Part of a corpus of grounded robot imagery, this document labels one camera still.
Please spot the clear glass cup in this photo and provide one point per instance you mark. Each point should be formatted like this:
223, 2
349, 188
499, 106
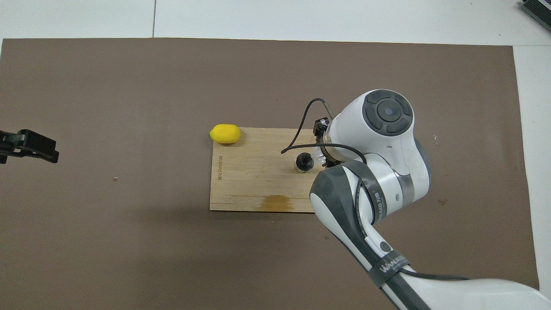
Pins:
319, 156

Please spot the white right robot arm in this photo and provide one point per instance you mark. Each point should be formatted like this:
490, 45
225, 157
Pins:
387, 172

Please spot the steel double cone jigger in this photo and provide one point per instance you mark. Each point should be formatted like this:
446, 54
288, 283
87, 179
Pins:
303, 161

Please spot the bamboo cutting board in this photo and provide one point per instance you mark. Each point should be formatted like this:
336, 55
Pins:
249, 172

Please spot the grey ribbed device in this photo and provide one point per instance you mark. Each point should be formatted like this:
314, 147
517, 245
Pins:
540, 8

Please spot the yellow lemon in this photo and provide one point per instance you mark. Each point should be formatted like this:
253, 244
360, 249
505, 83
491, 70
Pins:
225, 134

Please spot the brown table mat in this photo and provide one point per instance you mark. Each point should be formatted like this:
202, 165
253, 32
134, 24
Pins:
129, 258

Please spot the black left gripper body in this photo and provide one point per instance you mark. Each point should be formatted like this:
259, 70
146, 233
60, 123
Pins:
8, 144

